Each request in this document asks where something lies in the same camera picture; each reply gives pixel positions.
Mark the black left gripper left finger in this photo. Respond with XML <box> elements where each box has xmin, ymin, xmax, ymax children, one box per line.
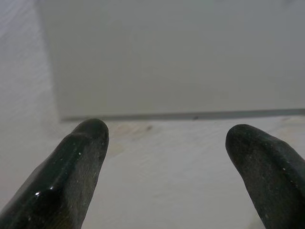
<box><xmin>0</xmin><ymin>118</ymin><xmax>110</xmax><ymax>229</ymax></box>

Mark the grey flat panel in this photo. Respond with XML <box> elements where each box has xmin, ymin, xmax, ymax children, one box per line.
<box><xmin>39</xmin><ymin>0</ymin><xmax>305</xmax><ymax>123</ymax></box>

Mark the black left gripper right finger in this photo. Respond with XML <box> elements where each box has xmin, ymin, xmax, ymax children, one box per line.
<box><xmin>225</xmin><ymin>124</ymin><xmax>305</xmax><ymax>229</ymax></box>

